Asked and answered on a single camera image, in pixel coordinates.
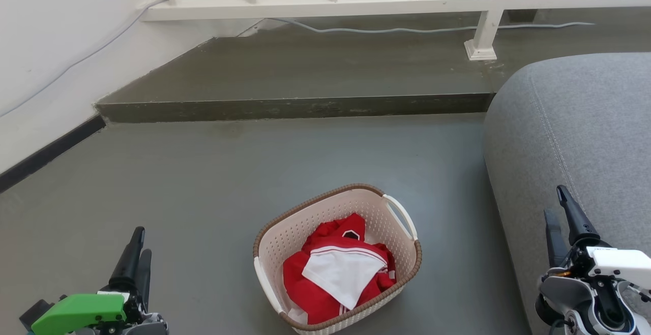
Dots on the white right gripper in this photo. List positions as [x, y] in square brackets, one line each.
[620, 264]

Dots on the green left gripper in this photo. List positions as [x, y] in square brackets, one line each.
[81, 312]

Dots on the beige perforated laundry basket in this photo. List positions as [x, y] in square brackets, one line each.
[381, 213]

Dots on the grey fabric sofa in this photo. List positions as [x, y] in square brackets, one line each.
[585, 131]

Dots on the black baseboard strip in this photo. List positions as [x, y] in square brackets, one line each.
[51, 152]

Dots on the red sports jersey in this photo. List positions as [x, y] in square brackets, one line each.
[310, 289]

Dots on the white garment with red stripes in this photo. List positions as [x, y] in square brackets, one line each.
[338, 274]

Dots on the raised concrete step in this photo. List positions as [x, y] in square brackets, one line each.
[305, 70]

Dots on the white railing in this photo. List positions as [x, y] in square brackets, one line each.
[356, 2]

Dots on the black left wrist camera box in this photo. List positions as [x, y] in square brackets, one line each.
[35, 312]

